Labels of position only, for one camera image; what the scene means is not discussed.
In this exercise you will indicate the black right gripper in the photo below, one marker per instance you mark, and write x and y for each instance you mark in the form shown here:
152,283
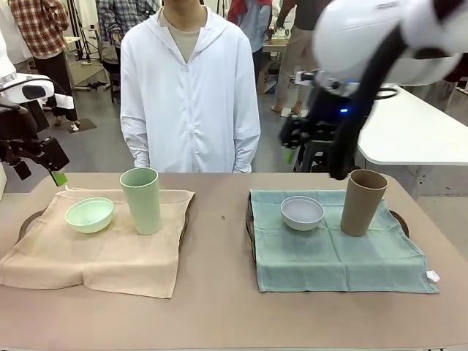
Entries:
325,109

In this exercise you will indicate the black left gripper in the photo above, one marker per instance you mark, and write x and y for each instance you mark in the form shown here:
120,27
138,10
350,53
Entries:
22,146

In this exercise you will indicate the pale blue bowl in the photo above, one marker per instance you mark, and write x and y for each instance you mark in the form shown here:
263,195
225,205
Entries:
302,215

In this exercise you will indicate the light green bowl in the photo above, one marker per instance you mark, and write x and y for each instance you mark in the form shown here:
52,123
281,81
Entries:
89,215

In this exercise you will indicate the brown tall cup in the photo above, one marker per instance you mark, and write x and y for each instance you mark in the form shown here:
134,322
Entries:
360,208

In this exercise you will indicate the light green tall cup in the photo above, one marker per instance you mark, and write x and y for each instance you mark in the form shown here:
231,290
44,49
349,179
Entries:
142,204

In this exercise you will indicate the blue cloth mat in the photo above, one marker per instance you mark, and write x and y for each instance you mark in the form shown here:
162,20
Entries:
329,259

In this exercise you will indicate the beige cloth mat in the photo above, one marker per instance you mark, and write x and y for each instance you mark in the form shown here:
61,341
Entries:
109,263

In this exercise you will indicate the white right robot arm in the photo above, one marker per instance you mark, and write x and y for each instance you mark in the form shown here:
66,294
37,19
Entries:
358,36

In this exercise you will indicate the dark brown serving tray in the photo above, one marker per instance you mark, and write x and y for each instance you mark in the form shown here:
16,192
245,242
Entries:
251,226
185,223

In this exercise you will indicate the grey plastic stool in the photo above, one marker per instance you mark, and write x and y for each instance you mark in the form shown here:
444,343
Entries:
314,157

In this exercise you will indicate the bystander in beige trousers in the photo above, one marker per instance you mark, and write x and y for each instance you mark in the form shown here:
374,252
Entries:
292,73

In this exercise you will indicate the person in white hoodie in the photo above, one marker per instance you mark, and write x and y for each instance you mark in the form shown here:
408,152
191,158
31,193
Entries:
190,91

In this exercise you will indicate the white side table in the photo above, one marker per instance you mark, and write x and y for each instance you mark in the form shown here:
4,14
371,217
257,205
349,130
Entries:
409,128

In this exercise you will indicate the bystander in plaid shirt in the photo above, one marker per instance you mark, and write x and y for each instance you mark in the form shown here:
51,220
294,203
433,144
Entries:
44,33

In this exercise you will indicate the bystander in blue checked shirt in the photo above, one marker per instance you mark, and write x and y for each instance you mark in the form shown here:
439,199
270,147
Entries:
117,22

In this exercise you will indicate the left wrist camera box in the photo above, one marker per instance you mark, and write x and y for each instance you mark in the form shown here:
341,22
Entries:
66,102

